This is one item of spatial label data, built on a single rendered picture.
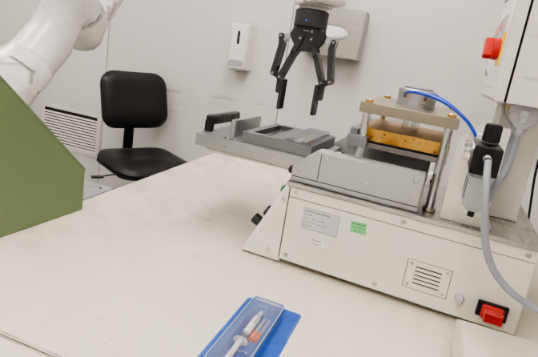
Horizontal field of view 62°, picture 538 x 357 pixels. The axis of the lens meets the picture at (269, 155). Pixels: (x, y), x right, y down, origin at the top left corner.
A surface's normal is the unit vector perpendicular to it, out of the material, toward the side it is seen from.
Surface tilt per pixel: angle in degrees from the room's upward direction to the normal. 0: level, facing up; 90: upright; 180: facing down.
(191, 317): 0
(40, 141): 90
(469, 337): 0
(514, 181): 90
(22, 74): 63
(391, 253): 90
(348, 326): 0
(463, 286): 90
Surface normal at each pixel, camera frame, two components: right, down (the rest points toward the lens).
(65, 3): 0.26, 0.38
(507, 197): -0.38, 0.15
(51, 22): 0.26, 0.04
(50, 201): 0.91, 0.22
